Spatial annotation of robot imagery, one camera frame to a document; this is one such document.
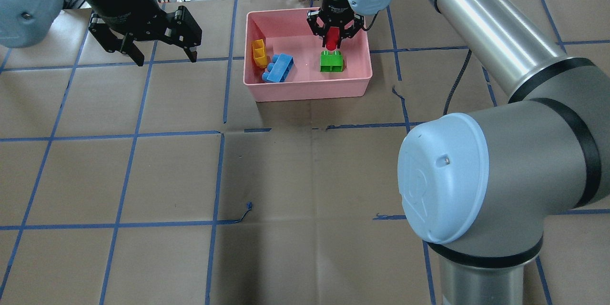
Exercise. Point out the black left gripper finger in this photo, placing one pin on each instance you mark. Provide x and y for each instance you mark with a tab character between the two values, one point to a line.
191	52
132	51

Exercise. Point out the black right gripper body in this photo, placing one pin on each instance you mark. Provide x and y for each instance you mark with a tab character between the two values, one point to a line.
335	11

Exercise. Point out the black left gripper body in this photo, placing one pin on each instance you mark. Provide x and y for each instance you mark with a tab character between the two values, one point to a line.
125	10

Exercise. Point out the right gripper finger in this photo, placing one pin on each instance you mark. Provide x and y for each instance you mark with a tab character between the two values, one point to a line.
350	30
320	29

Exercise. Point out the red toy block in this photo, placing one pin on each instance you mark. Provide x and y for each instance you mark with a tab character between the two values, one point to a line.
332	38

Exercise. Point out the green toy block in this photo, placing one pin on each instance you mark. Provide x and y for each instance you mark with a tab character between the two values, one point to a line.
331	61

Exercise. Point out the blue toy block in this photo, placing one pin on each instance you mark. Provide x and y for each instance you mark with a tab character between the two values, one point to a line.
278	70

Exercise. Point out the yellow toy block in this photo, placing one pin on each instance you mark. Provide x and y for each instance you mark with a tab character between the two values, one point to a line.
259	54

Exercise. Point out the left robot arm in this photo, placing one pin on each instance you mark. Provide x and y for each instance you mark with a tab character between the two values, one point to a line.
24	23

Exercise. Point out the pink plastic box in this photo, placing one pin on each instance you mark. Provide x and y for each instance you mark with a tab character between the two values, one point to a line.
287	31

